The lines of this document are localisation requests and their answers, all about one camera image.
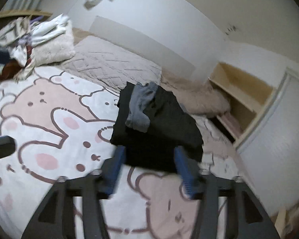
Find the beige fluffy blanket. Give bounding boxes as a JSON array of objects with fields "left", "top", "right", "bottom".
[{"left": 160, "top": 69, "right": 231, "bottom": 117}]

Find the beige quilted pillow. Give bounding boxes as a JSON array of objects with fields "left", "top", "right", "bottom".
[{"left": 60, "top": 36, "right": 162, "bottom": 91}]

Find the cartoon print bed sheet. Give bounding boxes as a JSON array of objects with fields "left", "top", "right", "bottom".
[{"left": 0, "top": 67, "right": 248, "bottom": 238}]

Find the fluffy white pillow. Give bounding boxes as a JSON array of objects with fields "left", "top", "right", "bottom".
[{"left": 31, "top": 21, "right": 75, "bottom": 67}]

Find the black sweater with grey trim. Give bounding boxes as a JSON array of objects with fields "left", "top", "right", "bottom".
[{"left": 110, "top": 83, "right": 204, "bottom": 173}]

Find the wooden window ledge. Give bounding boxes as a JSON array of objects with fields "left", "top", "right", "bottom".
[{"left": 0, "top": 10, "right": 53, "bottom": 19}]

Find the pile of crumpled clothes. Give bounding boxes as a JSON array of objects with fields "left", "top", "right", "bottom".
[{"left": 0, "top": 14, "right": 70, "bottom": 81}]

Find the wooden bedside shelf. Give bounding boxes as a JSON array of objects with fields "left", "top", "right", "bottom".
[{"left": 209, "top": 62, "right": 276, "bottom": 148}]

